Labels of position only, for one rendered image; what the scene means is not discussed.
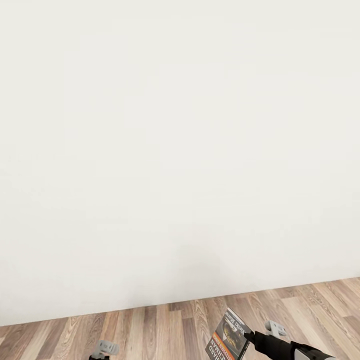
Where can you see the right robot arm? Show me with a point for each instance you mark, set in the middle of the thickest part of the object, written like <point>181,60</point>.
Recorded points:
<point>275,348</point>

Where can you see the hardback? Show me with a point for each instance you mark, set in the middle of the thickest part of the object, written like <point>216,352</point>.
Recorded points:
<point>228,341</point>

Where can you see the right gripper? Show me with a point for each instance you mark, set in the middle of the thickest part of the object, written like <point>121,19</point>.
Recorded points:
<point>265,344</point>

